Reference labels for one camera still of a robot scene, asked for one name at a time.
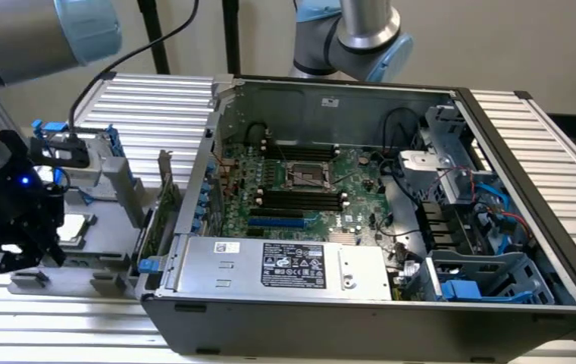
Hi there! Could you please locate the black looped wire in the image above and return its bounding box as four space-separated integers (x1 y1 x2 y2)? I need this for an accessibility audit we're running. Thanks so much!
382 107 422 153

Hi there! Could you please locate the blue data wire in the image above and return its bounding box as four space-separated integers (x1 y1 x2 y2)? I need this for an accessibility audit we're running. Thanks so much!
474 180 511 214

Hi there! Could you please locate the black open PC case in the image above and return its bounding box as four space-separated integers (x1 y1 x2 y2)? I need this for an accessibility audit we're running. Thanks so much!
139 74 576 364

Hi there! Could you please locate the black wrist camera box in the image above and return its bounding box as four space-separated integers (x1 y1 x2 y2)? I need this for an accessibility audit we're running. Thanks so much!
28 130 92 169

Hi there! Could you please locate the CPU socket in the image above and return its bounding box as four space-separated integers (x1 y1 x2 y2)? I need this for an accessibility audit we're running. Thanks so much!
280 158 338 189

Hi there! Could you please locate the blue disk carrier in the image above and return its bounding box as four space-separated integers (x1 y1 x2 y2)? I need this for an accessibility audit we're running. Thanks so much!
442 279 483 303

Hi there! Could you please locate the blue case latch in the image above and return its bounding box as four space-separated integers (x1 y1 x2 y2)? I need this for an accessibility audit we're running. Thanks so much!
138 256 162 275

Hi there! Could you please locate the black fan shroud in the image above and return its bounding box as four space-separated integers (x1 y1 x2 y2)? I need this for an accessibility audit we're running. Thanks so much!
415 199 473 254

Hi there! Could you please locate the green graphics card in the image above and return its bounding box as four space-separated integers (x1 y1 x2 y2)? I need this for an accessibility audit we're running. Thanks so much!
140 149 184 263

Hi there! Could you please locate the thin black wire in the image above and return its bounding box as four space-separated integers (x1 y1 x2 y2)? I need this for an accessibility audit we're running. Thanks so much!
373 214 402 241

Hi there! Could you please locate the blue expansion slot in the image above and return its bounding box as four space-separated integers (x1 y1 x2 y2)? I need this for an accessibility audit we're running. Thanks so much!
247 216 306 229

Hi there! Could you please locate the disk in blue carrier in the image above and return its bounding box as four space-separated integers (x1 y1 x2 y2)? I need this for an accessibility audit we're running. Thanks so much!
31 119 128 201

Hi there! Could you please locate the green motherboard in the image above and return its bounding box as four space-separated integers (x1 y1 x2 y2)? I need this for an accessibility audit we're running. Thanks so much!
211 146 406 244

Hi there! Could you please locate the silver power supply unit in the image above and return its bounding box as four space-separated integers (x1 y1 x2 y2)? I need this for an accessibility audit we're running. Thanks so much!
156 237 395 303

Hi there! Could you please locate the black stand pole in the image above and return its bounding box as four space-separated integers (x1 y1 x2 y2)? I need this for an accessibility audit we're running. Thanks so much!
222 0 244 76
136 0 172 75

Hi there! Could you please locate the red data wire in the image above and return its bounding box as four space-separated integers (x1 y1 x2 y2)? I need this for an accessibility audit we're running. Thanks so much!
501 211 538 246

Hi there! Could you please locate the grey parts rack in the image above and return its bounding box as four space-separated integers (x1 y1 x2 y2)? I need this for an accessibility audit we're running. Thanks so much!
7 124 148 296

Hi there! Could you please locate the black camera cable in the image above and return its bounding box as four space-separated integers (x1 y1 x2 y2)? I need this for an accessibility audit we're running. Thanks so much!
68 0 202 136

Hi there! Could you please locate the short black power wire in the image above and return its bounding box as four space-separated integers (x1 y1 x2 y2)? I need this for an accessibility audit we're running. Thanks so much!
244 122 270 146

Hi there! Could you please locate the silver metal disk bay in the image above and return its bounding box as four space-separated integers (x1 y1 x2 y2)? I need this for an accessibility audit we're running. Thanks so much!
399 105 511 208

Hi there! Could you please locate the black RAM slot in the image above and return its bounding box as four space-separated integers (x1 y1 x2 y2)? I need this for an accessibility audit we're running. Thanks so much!
263 143 339 149
255 204 345 213
263 147 339 153
256 199 346 207
263 150 339 156
258 188 346 196
256 193 346 201

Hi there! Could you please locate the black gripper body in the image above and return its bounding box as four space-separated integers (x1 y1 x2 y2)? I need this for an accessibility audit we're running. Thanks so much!
0 129 68 252

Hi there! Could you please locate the silver CPU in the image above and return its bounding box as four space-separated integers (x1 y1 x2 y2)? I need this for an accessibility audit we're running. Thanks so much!
62 213 99 244

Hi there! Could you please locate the black flat box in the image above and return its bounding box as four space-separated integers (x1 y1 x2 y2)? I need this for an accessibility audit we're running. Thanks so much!
546 112 576 144

